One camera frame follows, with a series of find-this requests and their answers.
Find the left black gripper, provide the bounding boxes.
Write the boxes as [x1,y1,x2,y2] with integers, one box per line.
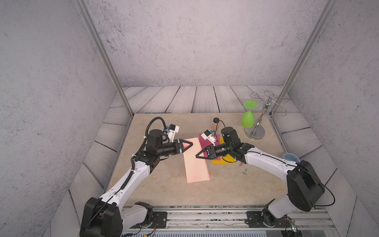
[155,139,192,158]

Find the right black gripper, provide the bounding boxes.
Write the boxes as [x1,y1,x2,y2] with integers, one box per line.
[195,144,233,161]

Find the salmon pink paper sheet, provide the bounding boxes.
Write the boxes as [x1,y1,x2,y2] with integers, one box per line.
[183,138,210,183]

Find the magenta paper sheet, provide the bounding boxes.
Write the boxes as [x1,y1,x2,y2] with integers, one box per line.
[199,135,223,157]

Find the yellow paper sheet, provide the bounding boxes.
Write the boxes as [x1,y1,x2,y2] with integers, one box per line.
[212,135,236,165]

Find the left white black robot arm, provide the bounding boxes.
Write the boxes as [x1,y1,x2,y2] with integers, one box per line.
[78,117,193,237]

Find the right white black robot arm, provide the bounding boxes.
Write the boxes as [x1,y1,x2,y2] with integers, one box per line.
[195,126,329,226]

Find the small black-capped bottle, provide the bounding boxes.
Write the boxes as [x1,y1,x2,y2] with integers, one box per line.
[211,118,220,132]

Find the green plastic wine glass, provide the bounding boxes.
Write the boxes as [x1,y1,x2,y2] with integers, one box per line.
[241,100,258,128]

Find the chrome glass holder stand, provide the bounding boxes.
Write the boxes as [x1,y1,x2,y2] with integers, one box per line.
[244,90,288,140]

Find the light blue cup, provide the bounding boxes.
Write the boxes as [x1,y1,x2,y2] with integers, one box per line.
[283,153,300,163]

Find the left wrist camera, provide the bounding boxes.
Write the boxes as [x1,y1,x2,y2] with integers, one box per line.
[165,124,180,142]

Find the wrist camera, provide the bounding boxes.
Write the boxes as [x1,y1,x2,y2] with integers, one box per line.
[165,124,180,142]
[201,130,217,145]

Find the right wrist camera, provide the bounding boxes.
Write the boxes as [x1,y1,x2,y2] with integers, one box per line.
[201,130,217,145]

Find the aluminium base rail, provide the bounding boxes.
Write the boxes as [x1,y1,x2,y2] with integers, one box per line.
[77,207,341,237]

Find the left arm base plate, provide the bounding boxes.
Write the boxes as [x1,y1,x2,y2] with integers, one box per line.
[130,211,168,229]

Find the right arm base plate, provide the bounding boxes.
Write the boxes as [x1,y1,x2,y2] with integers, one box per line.
[245,211,292,228]

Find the left aluminium frame post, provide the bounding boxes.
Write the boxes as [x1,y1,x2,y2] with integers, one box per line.
[74,0,134,117]

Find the aluminium frame post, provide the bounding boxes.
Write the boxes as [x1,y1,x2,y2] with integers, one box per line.
[74,0,134,117]
[271,0,338,116]

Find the right aluminium frame post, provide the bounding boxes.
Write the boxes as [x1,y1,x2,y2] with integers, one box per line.
[271,0,338,116]

